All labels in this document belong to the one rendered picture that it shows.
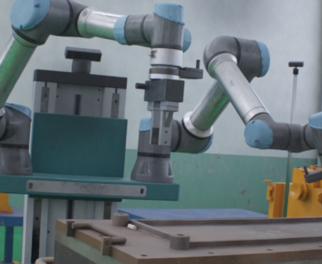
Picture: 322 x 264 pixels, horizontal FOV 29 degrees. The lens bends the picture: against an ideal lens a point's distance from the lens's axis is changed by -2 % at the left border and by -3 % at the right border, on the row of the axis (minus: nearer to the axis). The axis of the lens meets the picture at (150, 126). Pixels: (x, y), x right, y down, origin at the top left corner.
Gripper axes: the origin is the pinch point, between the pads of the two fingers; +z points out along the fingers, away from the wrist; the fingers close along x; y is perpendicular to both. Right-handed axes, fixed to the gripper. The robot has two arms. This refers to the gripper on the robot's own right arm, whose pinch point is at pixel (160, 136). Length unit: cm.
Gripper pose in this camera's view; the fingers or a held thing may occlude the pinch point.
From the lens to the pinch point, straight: 152.6
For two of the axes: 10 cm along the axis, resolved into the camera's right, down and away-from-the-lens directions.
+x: 3.6, 0.3, -9.3
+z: -0.8, 10.0, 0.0
